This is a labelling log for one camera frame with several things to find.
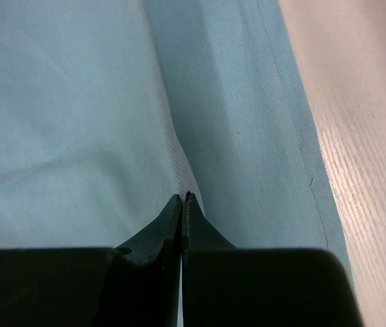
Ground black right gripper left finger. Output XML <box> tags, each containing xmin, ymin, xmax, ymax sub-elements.
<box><xmin>0</xmin><ymin>196</ymin><xmax>182</xmax><ymax>326</ymax></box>

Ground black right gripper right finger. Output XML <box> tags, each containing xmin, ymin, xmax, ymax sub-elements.
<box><xmin>181</xmin><ymin>193</ymin><xmax>362</xmax><ymax>326</ymax></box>

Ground light blue trousers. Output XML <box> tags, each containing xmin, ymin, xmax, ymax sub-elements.
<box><xmin>0</xmin><ymin>1</ymin><xmax>351</xmax><ymax>269</ymax></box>

